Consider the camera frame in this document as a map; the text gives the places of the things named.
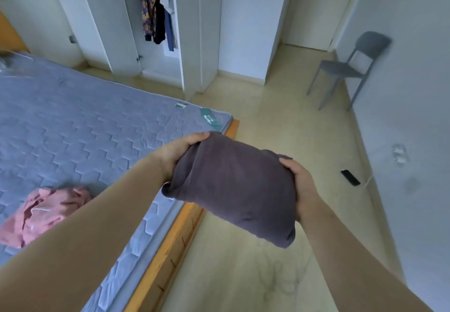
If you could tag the white room door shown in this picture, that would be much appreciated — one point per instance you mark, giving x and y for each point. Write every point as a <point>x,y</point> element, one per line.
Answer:
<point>323,6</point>

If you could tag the person's right hand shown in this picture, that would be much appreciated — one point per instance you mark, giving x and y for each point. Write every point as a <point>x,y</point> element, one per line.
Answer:
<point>304,189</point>

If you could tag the black charger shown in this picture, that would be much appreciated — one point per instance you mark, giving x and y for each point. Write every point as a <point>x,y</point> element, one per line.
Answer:
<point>350,177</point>

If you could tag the blue quilted mattress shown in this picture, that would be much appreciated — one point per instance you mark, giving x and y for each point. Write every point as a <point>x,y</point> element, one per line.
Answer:
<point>84,132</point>

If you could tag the person's left hand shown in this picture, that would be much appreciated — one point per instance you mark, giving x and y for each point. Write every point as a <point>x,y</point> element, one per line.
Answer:
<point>176,155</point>

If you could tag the white power socket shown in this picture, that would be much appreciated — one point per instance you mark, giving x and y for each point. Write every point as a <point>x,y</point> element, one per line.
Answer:
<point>399,154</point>

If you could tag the orange wooden board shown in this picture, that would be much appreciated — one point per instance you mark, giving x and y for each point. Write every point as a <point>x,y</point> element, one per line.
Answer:
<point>10,38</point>

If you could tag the person's left forearm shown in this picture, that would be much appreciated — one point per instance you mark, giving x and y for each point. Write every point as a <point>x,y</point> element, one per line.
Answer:
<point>70,252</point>

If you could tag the dark purple garment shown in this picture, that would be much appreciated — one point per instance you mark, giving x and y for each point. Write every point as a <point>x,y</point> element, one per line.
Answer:
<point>239,189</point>

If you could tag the metal door hinge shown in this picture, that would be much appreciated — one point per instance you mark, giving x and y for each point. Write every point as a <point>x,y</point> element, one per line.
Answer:
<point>138,58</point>

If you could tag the black garment with print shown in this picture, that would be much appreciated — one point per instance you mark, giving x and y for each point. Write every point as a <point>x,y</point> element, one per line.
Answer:
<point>151,6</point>

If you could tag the grey chair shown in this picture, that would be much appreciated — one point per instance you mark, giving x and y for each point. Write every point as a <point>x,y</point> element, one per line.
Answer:
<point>348,66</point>

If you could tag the person's right forearm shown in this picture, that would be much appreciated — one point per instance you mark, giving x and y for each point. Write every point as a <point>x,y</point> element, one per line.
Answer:
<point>358,266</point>

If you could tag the white wardrobe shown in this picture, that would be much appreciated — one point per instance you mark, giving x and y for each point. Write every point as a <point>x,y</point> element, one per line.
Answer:
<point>197,20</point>

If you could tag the blue garment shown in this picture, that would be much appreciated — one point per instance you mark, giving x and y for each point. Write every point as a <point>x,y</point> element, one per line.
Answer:
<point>169,31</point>

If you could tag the pink pajama shirt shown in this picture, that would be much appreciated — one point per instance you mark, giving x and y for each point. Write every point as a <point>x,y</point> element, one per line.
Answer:
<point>42,213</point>

